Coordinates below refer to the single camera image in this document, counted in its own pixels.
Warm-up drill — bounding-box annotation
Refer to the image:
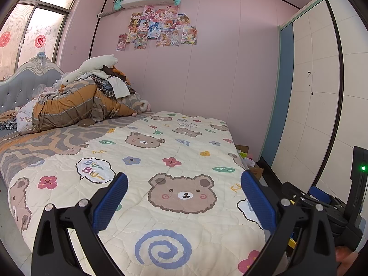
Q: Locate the white goose plush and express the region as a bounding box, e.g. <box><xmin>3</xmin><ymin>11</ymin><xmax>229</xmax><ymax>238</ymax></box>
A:
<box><xmin>59</xmin><ymin>54</ymin><xmax>119</xmax><ymax>88</ymax></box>

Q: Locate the floral pillow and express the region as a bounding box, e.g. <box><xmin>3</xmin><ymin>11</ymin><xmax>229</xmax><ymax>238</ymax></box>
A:
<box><xmin>16</xmin><ymin>103</ymin><xmax>38</xmax><ymax>134</ymax></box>

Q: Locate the beige crumpled cloth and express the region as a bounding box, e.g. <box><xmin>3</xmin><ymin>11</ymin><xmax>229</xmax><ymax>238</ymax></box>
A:
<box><xmin>0</xmin><ymin>108</ymin><xmax>20</xmax><ymax>131</ymax></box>

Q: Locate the person's right hand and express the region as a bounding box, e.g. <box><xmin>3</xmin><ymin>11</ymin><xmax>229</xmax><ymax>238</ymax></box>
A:
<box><xmin>335</xmin><ymin>246</ymin><xmax>360</xmax><ymax>276</ymax></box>

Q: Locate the cluster of anime wall posters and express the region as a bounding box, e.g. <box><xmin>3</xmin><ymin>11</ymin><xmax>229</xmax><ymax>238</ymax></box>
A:
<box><xmin>116</xmin><ymin>5</ymin><xmax>199</xmax><ymax>52</ymax></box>

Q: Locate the grey zigzag bed sheet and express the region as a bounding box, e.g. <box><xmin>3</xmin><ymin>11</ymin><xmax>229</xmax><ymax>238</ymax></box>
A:
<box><xmin>0</xmin><ymin>112</ymin><xmax>153</xmax><ymax>184</ymax></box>

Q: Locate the pile of bedding and clothes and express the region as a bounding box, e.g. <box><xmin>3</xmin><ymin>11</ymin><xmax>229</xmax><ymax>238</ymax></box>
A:
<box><xmin>30</xmin><ymin>79</ymin><xmax>141</xmax><ymax>134</ymax></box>

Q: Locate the closed cardboard box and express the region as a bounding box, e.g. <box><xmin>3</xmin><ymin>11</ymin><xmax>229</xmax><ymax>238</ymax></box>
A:
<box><xmin>249</xmin><ymin>165</ymin><xmax>264</xmax><ymax>181</ymax></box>

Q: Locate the white wardrobe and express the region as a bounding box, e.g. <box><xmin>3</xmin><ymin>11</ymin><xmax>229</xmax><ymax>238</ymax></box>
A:
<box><xmin>260</xmin><ymin>0</ymin><xmax>368</xmax><ymax>207</ymax></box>

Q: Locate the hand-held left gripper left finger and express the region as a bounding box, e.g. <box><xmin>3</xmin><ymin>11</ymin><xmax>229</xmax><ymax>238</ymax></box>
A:
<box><xmin>31</xmin><ymin>172</ymin><xmax>129</xmax><ymax>276</ymax></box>

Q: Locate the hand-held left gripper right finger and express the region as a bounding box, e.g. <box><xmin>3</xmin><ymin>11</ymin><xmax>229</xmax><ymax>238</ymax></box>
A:
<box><xmin>241</xmin><ymin>170</ymin><xmax>337</xmax><ymax>276</ymax></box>

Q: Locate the window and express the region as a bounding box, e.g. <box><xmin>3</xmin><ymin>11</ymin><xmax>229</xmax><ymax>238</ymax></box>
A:
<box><xmin>0</xmin><ymin>0</ymin><xmax>82</xmax><ymax>82</ymax></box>

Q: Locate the bed with cartoon quilt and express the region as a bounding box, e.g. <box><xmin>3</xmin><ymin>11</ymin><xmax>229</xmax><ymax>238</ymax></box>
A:
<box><xmin>7</xmin><ymin>111</ymin><xmax>269</xmax><ymax>276</ymax></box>

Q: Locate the pink white plush toy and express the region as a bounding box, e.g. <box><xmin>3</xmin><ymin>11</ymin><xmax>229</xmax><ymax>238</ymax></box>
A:
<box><xmin>132</xmin><ymin>99</ymin><xmax>152</xmax><ymax>117</ymax></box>

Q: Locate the blue tufted headboard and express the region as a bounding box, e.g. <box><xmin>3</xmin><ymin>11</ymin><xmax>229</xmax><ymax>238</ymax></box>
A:
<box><xmin>0</xmin><ymin>52</ymin><xmax>65</xmax><ymax>115</ymax></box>

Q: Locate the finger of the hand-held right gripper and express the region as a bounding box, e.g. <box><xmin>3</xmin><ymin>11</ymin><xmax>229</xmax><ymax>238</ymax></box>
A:
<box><xmin>282</xmin><ymin>182</ymin><xmax>314</xmax><ymax>205</ymax></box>
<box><xmin>309</xmin><ymin>186</ymin><xmax>345</xmax><ymax>208</ymax></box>

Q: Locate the grey wall pipe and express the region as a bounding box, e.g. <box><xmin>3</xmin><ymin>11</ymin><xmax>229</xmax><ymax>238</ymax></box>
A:
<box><xmin>97</xmin><ymin>7</ymin><xmax>124</xmax><ymax>18</ymax></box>

